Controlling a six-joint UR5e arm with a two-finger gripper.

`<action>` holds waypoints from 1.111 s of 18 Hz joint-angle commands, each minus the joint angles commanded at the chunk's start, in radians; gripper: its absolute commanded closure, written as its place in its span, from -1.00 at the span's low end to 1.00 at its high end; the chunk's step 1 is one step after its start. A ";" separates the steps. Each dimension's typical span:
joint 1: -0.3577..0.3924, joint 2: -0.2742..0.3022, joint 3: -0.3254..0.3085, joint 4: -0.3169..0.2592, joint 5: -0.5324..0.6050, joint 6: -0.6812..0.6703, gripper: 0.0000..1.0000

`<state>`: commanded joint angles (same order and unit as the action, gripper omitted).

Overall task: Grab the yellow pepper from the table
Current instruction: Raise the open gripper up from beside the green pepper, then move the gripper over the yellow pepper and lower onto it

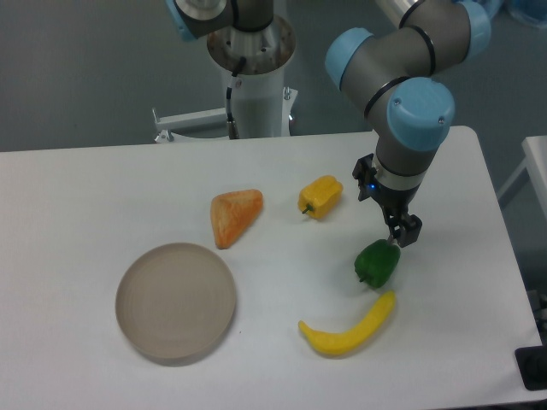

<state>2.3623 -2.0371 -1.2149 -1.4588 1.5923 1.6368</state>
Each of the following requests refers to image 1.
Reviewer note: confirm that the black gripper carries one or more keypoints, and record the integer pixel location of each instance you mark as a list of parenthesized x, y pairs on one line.
[(393, 194)]

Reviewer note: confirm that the yellow toy bell pepper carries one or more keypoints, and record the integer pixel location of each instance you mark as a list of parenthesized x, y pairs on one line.
[(319, 198)]

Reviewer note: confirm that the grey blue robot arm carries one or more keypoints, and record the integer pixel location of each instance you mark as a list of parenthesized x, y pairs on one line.
[(389, 79)]

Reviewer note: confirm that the green toy bell pepper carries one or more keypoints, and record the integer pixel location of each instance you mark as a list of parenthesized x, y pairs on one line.
[(376, 263)]

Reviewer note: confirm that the yellow toy banana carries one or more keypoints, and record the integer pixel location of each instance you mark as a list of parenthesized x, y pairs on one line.
[(340, 343)]

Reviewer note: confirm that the white side table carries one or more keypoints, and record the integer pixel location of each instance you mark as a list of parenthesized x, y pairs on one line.
[(532, 168)]

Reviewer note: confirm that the orange triangular toy bread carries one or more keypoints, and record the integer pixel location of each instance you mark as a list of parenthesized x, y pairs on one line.
[(232, 213)]

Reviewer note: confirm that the black device at edge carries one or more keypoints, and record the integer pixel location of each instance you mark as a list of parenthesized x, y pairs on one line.
[(531, 362)]

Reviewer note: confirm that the beige round plate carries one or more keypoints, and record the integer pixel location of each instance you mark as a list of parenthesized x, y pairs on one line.
[(176, 302)]

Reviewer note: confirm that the blue plastic bag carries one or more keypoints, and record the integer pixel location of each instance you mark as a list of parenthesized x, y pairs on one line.
[(527, 12)]

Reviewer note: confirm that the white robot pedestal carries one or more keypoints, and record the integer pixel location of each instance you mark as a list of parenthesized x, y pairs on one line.
[(252, 67)]

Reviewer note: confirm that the white metal base bracket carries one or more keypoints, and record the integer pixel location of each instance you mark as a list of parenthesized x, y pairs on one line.
[(173, 129)]

